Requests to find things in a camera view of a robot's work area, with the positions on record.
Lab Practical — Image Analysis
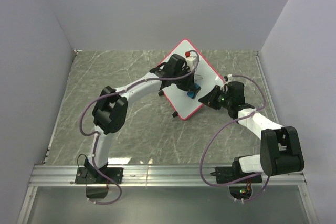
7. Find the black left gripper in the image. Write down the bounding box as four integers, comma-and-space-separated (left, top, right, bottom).
173, 68, 196, 92

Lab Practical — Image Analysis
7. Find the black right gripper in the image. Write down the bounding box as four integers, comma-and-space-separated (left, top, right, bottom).
198, 86, 232, 111

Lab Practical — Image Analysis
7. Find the blue black whiteboard eraser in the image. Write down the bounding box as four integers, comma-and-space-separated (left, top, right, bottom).
187, 83, 201, 99

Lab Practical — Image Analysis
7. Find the pink framed whiteboard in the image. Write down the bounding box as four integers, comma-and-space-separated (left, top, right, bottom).
160, 38, 226, 121

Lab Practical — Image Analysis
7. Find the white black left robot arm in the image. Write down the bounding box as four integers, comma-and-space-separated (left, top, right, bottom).
84, 50, 201, 183

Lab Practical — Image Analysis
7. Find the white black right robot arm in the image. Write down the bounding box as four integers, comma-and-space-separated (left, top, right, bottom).
199, 81, 305, 184

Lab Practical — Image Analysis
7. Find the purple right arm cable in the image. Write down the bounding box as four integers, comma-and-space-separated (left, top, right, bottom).
199, 74, 270, 204

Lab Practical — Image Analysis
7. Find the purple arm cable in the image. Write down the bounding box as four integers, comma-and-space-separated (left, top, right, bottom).
199, 74, 270, 204
79, 49, 201, 205

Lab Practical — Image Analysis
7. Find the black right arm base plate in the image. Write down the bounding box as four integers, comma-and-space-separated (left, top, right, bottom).
210, 166, 262, 184

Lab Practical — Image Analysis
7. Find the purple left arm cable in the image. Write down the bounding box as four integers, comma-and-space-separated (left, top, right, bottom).
79, 49, 201, 205

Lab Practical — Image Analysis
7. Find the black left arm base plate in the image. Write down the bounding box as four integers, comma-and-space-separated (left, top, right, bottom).
75, 167, 123, 185

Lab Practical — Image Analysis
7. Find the aluminium extrusion rail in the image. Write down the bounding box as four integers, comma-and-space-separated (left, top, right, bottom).
28, 164, 308, 187

